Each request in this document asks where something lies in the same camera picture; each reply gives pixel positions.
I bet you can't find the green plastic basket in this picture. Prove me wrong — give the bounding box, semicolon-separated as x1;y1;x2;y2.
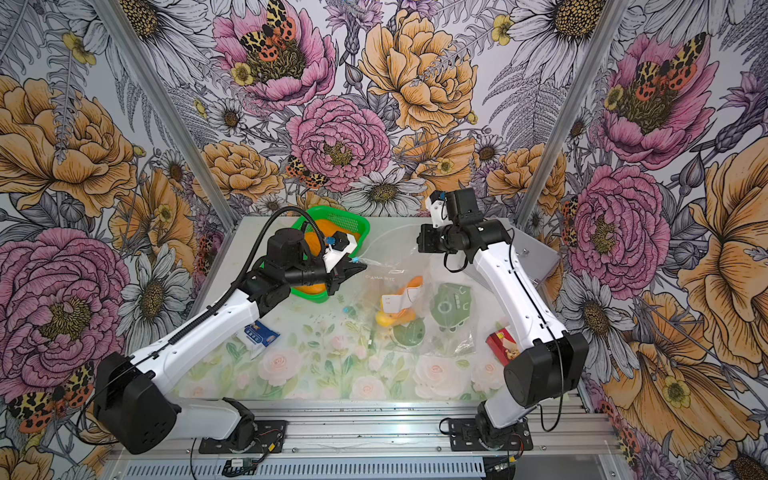
281;206;371;305

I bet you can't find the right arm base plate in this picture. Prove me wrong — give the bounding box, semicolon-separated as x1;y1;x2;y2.
438;417;533;453

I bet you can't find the silver metal case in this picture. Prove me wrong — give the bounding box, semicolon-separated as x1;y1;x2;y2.
501;218;559;290

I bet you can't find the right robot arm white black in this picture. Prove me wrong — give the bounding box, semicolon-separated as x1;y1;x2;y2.
417;188;589;450

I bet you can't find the blue white small packet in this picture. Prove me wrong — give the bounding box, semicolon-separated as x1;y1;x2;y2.
235;321;280;360

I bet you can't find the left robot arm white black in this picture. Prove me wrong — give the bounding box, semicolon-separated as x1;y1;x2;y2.
92;208;366;455

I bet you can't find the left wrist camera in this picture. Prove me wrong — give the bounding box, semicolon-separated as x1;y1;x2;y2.
323;231;357;273

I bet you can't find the clear zip-top bag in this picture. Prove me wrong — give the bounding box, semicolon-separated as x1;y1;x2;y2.
343;219;477;358

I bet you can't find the small green circuit board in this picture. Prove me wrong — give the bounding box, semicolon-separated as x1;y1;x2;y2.
221;458;258;478

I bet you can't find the red small packet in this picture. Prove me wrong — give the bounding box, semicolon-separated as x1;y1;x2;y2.
486;326;520;367

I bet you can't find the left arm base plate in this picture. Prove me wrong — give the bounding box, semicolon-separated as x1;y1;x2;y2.
197;420;288;455

